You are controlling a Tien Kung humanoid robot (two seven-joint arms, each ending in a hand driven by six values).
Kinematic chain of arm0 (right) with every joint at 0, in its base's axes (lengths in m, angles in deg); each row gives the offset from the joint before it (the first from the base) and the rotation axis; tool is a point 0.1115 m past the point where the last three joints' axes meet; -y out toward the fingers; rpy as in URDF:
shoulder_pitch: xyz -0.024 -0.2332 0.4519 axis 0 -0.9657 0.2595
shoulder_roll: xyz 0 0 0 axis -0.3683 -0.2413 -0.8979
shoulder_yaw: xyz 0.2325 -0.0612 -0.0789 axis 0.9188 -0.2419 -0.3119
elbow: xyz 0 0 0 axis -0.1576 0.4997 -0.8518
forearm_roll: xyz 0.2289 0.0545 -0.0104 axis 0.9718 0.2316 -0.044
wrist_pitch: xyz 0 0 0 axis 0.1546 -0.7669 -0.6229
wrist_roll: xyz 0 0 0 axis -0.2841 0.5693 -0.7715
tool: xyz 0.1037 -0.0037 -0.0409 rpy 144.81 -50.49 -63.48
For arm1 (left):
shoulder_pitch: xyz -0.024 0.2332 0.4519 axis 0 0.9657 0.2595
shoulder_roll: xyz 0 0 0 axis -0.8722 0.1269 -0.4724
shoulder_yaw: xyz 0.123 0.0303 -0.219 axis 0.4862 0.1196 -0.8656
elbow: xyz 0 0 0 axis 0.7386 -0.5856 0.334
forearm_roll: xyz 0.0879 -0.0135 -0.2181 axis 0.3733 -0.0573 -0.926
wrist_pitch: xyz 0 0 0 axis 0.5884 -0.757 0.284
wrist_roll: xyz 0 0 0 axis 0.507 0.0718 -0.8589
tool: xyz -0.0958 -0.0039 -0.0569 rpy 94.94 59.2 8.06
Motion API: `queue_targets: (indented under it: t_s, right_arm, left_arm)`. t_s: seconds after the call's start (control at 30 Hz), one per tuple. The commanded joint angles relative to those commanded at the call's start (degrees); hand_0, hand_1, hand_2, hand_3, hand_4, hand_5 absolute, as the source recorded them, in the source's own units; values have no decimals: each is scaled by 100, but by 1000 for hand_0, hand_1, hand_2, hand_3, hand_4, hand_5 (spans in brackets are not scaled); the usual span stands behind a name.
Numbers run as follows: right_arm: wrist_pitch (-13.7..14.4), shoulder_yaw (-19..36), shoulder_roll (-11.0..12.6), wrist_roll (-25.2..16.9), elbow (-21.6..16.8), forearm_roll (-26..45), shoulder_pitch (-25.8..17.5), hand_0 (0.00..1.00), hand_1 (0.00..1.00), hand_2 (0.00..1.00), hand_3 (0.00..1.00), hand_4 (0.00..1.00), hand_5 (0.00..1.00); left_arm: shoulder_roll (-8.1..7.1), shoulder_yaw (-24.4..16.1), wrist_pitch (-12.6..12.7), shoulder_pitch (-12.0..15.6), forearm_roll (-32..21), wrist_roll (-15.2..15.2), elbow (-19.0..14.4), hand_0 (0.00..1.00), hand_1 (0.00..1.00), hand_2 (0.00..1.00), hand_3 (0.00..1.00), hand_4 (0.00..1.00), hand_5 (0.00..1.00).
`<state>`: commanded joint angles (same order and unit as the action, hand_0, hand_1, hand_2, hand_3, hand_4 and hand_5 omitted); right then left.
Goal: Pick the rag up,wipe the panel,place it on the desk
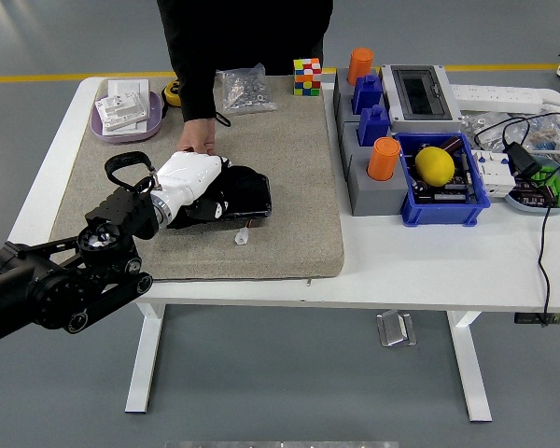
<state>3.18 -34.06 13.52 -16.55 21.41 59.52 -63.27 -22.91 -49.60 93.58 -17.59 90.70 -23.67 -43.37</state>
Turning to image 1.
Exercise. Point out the person's right hand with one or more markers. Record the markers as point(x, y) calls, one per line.
point(197, 135)

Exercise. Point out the black rag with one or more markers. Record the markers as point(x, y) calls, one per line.
point(237, 186)

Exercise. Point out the glossy black panel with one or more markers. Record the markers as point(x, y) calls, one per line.
point(266, 205)

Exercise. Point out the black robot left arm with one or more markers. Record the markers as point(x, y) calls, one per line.
point(28, 289)

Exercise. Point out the person's right forearm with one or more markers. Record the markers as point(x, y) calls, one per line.
point(197, 88)

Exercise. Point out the purple tray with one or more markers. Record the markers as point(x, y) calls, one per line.
point(155, 119)

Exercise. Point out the yellow tape measure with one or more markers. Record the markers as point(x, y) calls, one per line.
point(172, 93)

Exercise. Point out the clear bag of screws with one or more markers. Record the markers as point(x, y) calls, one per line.
point(245, 91)

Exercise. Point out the grey-brown mat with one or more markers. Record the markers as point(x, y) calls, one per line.
point(284, 186)

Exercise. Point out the person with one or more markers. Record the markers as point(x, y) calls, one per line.
point(261, 28)

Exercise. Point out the colourful puzzle cube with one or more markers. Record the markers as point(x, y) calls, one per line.
point(308, 77)

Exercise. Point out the blue block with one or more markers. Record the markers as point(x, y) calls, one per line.
point(374, 128)
point(368, 95)

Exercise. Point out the orange cylinder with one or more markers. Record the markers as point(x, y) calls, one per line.
point(360, 65)
point(383, 161)

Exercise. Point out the white electrical distribution box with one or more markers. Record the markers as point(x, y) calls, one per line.
point(420, 95)

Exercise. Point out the white table leg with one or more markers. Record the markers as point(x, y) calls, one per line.
point(142, 364)
point(471, 368)

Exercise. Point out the yellow lemon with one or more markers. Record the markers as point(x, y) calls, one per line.
point(435, 165)

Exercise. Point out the brown cylinder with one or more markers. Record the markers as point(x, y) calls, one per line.
point(453, 144)

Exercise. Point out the dark circuit board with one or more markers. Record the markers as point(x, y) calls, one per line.
point(448, 193)

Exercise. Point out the blue plastic bin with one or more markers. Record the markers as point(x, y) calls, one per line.
point(443, 214)

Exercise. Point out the clear bag of parts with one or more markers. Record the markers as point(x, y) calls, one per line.
point(483, 123)

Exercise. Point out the white power strip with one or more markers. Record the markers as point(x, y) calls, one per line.
point(494, 95)

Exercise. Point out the white circuit breaker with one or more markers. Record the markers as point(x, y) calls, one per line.
point(494, 179)

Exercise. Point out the black power adapter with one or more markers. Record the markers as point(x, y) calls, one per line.
point(522, 161)

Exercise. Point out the green plastic part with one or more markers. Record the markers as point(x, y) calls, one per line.
point(557, 186)

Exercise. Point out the black control box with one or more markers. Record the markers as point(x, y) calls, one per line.
point(525, 319)

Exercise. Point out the white switch plate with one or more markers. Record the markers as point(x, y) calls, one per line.
point(128, 85)

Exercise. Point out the metal bracket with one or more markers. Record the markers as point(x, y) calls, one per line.
point(394, 329)

